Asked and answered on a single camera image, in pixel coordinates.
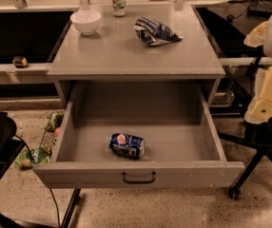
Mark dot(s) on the black office chair right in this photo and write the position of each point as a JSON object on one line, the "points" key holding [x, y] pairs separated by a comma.
{"points": [[257, 136]]}

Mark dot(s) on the green snack bag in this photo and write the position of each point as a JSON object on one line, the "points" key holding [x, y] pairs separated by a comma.
{"points": [[28, 158]]}

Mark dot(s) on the blue striped chip bag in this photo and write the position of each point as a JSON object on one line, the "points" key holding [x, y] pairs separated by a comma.
{"points": [[155, 33]]}

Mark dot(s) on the black drawer handle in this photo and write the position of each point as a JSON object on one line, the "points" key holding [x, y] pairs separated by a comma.
{"points": [[138, 178]]}

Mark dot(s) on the black side table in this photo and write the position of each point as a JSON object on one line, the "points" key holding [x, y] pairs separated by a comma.
{"points": [[227, 25]]}

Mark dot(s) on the white bowl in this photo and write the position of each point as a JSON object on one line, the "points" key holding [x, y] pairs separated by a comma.
{"points": [[86, 21]]}

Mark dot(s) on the yellow black tape measure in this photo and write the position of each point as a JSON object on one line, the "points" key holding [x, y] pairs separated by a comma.
{"points": [[20, 62]]}

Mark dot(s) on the green and white soda can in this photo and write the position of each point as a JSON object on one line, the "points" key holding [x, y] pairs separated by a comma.
{"points": [[119, 7]]}

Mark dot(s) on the grey cabinet counter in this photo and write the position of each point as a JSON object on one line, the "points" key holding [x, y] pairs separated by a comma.
{"points": [[115, 52]]}

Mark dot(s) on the wire basket with snacks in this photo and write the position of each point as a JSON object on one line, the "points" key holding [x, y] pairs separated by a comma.
{"points": [[51, 132]]}

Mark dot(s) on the blue pepsi can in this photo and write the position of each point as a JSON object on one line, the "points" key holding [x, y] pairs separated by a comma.
{"points": [[127, 145]]}

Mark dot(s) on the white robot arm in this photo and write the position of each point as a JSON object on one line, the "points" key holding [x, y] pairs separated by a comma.
{"points": [[267, 44]]}

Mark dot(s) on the grey open top drawer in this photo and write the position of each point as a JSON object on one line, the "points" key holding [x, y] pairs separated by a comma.
{"points": [[181, 143]]}

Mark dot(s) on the black power adapter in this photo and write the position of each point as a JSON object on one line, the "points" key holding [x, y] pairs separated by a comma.
{"points": [[259, 9]]}

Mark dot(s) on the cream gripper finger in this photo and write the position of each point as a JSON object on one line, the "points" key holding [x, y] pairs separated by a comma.
{"points": [[260, 108], [256, 37]]}

